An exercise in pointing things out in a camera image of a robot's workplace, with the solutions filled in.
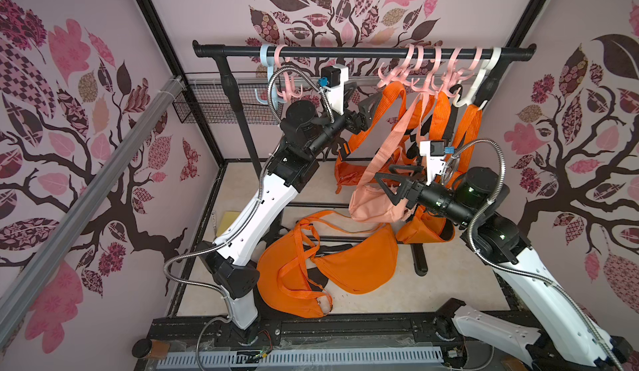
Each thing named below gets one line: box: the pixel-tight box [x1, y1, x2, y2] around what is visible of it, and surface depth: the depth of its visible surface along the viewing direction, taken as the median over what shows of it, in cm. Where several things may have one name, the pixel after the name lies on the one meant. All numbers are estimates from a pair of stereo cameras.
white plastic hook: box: [452, 47, 502, 107], surface depth 51 cm
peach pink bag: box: [349, 92, 434, 225], surface depth 68 cm
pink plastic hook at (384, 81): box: [376, 43, 415, 89], surface depth 47 cm
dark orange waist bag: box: [335, 81, 407, 194], surface depth 75 cm
